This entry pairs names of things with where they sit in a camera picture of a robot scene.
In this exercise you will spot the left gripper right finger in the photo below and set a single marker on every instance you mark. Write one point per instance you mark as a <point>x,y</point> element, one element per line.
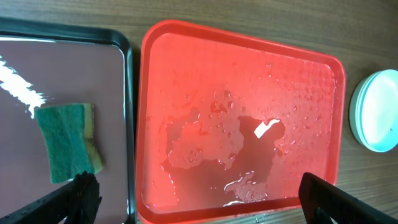
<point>322,202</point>

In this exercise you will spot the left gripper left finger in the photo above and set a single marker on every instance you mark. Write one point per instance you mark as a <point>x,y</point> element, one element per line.
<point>76,202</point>

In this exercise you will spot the green scrubbing sponge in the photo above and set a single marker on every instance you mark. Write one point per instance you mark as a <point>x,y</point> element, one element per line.
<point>68,132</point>

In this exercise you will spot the light blue plate top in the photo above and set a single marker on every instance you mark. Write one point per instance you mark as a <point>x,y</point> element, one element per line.
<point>373,111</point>

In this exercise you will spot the red plastic tray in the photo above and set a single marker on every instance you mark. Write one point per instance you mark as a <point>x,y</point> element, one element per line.
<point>227,124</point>

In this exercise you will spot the black tray with red water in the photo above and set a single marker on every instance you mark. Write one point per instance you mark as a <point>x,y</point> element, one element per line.
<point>44,64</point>

